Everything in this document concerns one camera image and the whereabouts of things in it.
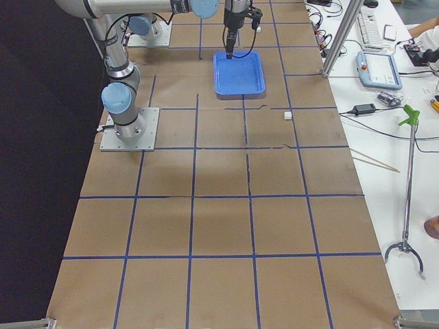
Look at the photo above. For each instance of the aluminium frame post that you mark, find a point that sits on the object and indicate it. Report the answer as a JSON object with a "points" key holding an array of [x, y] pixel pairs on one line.
{"points": [[347, 22]]}

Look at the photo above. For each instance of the wooden chopstick pair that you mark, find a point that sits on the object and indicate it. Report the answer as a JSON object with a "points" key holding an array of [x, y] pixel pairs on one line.
{"points": [[359, 156]]}

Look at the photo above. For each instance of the blue plastic tray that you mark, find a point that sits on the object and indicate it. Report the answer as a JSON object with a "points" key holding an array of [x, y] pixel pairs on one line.
{"points": [[238, 77]]}

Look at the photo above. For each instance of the black power adapter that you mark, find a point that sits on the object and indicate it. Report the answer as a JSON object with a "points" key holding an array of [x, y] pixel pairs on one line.
{"points": [[364, 109]]}

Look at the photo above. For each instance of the brown paper table cover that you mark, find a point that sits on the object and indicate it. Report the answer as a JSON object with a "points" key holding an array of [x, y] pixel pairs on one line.
{"points": [[239, 218]]}

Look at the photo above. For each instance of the teach pendant blue white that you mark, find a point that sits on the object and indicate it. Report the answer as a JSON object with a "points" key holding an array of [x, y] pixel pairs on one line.
{"points": [[378, 71]]}

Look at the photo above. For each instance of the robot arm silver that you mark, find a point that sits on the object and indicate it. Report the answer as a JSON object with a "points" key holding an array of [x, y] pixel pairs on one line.
{"points": [[120, 95], [203, 9]]}

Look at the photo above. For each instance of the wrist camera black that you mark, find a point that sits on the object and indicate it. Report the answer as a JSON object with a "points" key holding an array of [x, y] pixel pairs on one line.
{"points": [[255, 14]]}

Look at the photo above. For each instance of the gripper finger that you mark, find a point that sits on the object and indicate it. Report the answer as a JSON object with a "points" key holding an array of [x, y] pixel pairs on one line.
{"points": [[233, 41], [229, 45]]}

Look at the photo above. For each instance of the green handled reacher grabber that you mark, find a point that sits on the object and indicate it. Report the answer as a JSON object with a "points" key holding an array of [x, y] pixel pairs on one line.
{"points": [[403, 245]]}

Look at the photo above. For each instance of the white keyboard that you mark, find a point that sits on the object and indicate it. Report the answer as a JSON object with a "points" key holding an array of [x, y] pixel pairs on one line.
{"points": [[368, 29]]}

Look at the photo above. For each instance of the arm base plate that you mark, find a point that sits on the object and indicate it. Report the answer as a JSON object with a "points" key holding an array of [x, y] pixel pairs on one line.
{"points": [[139, 136], [150, 36]]}

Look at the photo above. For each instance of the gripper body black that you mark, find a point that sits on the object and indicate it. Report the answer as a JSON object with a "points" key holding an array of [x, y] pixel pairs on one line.
{"points": [[234, 19]]}

